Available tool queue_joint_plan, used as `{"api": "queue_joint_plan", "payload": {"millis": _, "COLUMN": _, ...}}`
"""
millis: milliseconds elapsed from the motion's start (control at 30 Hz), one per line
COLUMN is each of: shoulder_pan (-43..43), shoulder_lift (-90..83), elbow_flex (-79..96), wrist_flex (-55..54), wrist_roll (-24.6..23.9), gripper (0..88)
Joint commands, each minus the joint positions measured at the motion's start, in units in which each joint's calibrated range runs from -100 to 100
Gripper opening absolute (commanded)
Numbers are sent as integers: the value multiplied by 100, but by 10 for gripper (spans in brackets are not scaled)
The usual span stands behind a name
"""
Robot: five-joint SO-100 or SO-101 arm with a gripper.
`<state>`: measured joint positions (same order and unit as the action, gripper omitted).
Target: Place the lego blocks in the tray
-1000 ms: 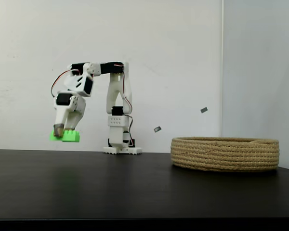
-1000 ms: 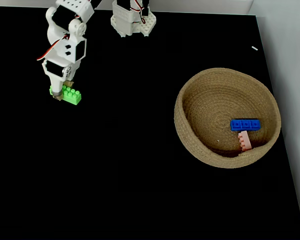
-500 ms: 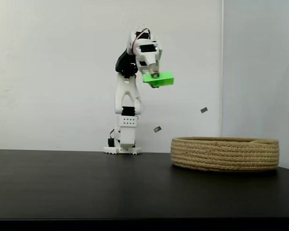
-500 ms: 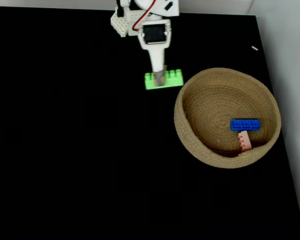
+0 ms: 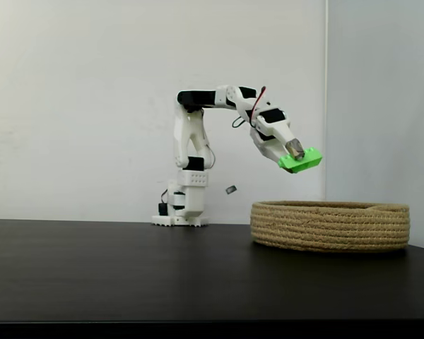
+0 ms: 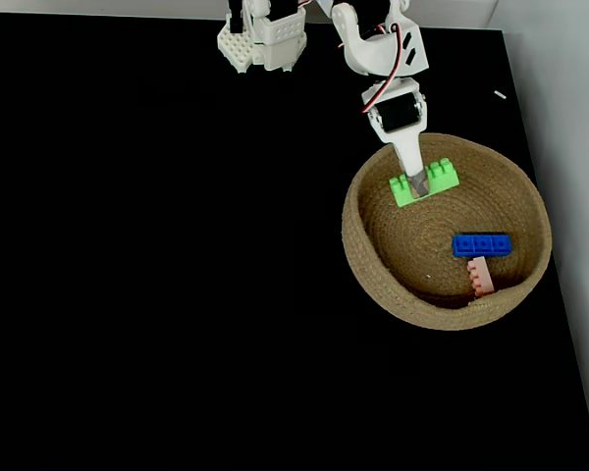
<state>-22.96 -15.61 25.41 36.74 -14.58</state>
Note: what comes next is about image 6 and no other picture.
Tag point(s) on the pink lego block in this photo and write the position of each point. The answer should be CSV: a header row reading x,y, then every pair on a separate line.
x,y
481,277

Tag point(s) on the small white scrap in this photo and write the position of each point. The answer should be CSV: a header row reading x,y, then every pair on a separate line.
x,y
500,94

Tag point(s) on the green lego block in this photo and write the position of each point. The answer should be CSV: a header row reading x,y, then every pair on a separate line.
x,y
442,179

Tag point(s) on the blue lego block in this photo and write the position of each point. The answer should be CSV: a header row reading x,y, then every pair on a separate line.
x,y
481,245

